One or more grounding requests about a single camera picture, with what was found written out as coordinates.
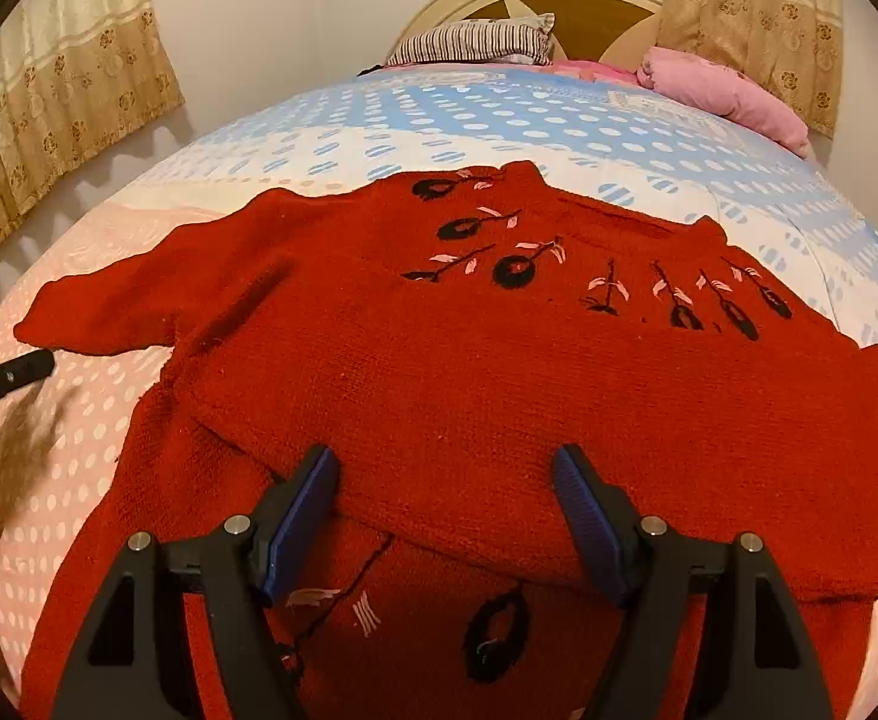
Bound pink bed sheet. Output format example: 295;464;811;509
375;60;640;88

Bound beige curtain behind headboard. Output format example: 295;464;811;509
657;0;844;138

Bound red knit sweater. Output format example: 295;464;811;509
14;163;878;718

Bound striped pillow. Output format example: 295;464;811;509
385;13;556;67

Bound pink pillow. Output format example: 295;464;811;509
637;47;811;160

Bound polka dot bed cover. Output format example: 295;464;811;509
0;65;878;718

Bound cream wooden headboard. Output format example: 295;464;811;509
401;0;665;71

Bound beige side window curtain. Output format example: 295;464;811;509
0;0;185;245

